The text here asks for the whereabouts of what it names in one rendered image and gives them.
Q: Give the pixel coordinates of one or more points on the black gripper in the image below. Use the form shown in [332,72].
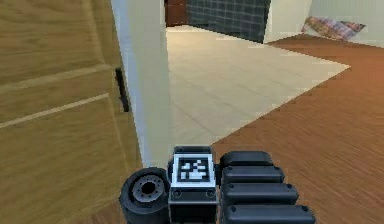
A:
[145,196]

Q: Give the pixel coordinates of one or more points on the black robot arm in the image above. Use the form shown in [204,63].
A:
[253,193]

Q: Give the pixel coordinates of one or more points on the light wooden room door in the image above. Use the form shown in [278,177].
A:
[56,110]

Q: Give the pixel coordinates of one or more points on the dark red wooden cupboard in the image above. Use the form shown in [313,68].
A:
[176,12]

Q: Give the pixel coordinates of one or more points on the multicoloured patterned cloth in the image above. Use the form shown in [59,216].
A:
[330,27]

